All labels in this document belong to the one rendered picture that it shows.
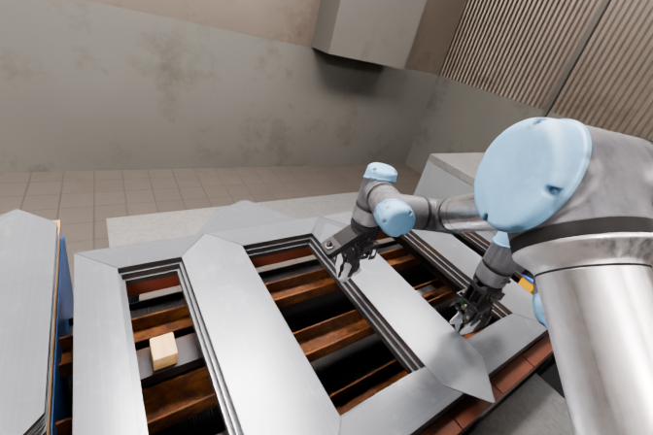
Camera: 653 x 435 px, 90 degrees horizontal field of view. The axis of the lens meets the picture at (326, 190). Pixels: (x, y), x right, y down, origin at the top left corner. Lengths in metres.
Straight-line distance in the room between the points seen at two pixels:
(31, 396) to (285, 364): 0.45
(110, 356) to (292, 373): 0.37
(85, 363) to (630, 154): 0.89
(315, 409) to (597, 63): 3.68
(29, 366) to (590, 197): 0.91
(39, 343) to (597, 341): 0.91
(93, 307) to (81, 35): 2.39
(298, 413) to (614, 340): 0.58
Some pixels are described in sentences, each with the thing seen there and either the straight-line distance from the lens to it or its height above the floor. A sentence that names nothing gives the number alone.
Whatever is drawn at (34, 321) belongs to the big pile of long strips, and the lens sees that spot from 0.97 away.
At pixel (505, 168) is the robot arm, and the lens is 0.37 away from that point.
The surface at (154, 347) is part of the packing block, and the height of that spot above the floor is 0.81.
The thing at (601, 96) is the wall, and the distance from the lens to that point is 3.88.
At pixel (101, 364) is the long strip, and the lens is 0.84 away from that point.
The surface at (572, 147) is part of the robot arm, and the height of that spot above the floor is 1.50.
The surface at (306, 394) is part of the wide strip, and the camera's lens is 0.79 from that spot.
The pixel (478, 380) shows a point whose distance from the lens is 1.00.
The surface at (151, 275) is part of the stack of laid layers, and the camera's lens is 1.04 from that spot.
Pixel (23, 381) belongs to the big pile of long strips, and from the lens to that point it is 0.88.
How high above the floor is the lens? 1.54
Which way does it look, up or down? 26 degrees down
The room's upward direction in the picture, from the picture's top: 15 degrees clockwise
